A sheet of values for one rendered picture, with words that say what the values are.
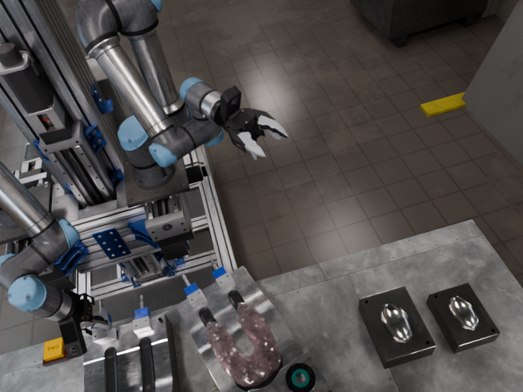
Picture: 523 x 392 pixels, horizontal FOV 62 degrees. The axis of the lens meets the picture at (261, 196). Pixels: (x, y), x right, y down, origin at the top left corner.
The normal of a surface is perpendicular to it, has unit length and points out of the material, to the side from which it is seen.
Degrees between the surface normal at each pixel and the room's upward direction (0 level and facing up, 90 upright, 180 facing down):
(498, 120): 72
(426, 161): 0
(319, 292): 0
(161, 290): 0
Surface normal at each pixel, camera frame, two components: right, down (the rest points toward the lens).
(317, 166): -0.12, -0.63
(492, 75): -0.95, 0.07
